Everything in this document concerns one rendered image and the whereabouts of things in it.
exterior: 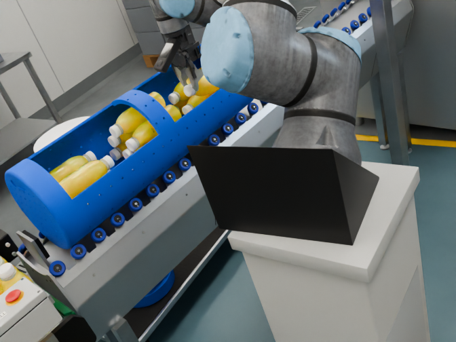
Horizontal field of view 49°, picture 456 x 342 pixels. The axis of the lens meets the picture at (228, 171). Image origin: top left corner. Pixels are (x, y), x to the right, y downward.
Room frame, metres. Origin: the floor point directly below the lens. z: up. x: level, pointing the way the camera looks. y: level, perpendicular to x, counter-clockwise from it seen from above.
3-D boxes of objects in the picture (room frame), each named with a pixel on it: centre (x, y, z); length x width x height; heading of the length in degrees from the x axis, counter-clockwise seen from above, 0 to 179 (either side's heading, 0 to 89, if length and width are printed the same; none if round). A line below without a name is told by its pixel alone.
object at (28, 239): (1.24, 0.61, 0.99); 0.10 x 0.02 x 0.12; 38
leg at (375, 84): (2.53, -0.96, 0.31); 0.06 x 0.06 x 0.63; 38
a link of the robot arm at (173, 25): (1.62, 0.01, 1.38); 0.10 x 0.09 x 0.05; 38
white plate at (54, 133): (1.89, 0.56, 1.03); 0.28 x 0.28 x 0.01
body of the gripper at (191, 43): (1.63, 0.00, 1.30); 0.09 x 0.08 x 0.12; 128
